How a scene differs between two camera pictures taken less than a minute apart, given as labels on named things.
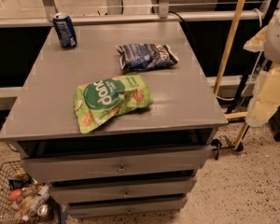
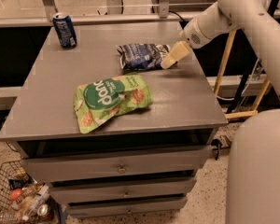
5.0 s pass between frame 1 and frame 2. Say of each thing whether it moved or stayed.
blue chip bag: stayed
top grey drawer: stayed
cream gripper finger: moved
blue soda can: stayed
